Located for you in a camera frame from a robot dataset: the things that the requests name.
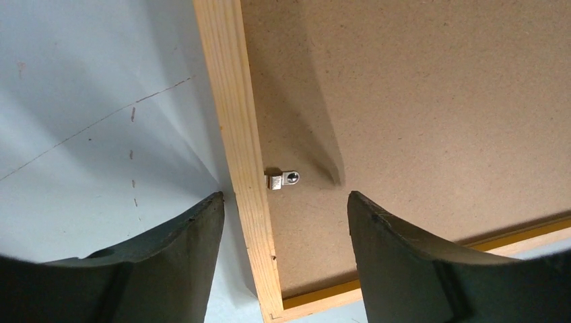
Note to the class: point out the wooden picture frame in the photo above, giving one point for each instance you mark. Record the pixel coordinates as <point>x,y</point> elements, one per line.
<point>221,26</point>

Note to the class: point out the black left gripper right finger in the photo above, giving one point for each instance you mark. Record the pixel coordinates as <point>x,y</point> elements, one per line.
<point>408,274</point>

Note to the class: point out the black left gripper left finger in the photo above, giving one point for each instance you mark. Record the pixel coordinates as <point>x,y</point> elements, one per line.
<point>164,274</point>

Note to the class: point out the brown cardboard backing board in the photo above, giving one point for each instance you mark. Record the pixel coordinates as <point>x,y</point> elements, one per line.
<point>453,115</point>

